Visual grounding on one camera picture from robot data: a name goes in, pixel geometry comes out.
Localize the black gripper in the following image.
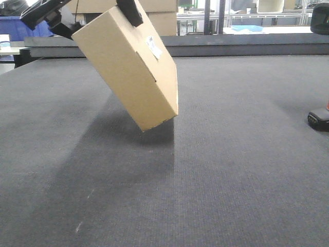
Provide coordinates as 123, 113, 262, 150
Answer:
20, 0, 82, 40

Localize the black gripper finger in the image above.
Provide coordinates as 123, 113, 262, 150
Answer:
116, 0, 143, 27

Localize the brown cardboard package box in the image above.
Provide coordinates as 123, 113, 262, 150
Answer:
71, 0, 179, 132

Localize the orange black barcode scanner gun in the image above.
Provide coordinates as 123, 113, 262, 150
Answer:
307, 3, 328, 132

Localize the lower carton with black print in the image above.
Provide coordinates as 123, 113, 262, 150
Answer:
72, 8, 177, 41

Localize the blue plastic crate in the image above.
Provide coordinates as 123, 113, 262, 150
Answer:
1, 16, 53, 41

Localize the black cap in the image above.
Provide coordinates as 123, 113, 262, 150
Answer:
1, 0, 28, 16

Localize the white barcode label sticker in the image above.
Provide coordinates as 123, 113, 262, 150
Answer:
146, 36, 162, 60

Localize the light blue plastic tray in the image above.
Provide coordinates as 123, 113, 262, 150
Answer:
231, 25, 263, 32

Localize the beige bin on shelf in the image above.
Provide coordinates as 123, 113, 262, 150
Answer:
257, 0, 285, 13

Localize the metal workbench shelf frame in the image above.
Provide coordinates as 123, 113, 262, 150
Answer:
176, 11, 313, 27

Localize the left black vertical post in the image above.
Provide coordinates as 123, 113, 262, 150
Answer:
204, 0, 211, 35

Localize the black vertical post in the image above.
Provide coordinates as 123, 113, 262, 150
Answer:
204, 0, 211, 35
218, 0, 226, 34

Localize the right black vertical post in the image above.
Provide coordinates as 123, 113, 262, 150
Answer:
218, 0, 226, 34

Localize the grey raised table edge rail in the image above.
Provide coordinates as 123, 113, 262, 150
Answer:
24, 33, 328, 58

